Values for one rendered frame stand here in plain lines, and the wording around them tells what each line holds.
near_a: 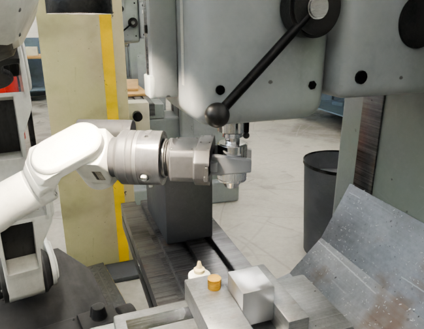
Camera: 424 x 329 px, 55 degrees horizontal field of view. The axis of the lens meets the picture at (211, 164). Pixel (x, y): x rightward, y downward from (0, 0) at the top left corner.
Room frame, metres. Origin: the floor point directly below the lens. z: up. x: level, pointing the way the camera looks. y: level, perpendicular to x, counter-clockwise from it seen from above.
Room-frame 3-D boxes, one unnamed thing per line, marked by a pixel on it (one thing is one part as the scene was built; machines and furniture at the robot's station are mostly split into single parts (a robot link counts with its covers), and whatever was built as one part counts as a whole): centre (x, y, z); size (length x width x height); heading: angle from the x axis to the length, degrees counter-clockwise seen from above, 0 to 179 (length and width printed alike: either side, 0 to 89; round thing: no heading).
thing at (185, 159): (0.62, 0.06, 1.23); 0.13 x 0.12 x 0.10; 175
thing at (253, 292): (0.54, -0.06, 1.03); 0.06 x 0.05 x 0.06; 19
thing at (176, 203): (1.01, 0.09, 1.02); 0.22 x 0.12 x 0.20; 21
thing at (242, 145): (0.62, -0.03, 1.26); 0.05 x 0.05 x 0.01
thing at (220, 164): (0.59, -0.03, 1.23); 0.06 x 0.02 x 0.03; 85
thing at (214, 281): (0.56, 0.00, 1.04); 0.02 x 0.02 x 0.02
